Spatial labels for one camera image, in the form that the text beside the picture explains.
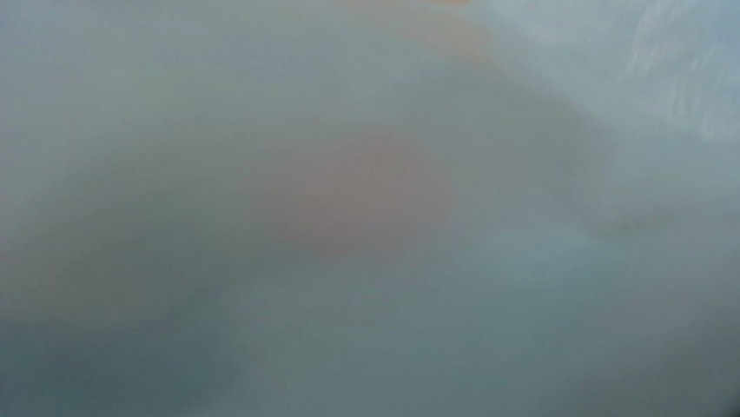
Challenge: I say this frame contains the light blue plastic bag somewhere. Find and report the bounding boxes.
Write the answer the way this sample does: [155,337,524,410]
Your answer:
[1,1,739,416]

